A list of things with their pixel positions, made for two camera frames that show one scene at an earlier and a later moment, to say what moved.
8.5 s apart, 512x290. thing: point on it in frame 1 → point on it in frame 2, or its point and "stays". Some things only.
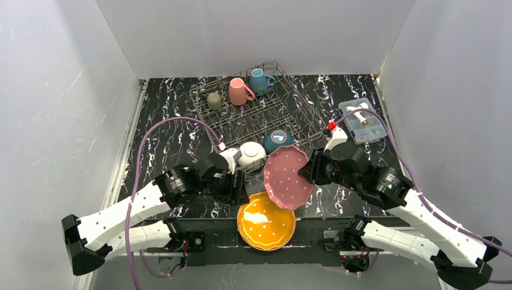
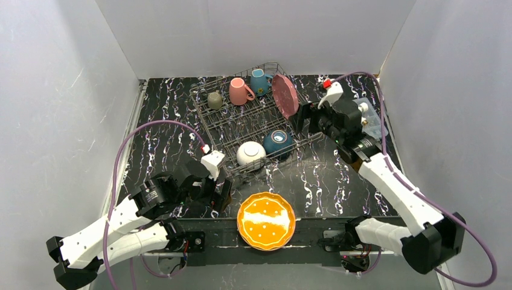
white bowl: [253, 154] stays
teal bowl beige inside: [274, 139] stays
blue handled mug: [259, 81] stays
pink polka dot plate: [285, 186] → [285, 95]
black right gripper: [316, 168] → [311, 118]
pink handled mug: [239, 92] stays
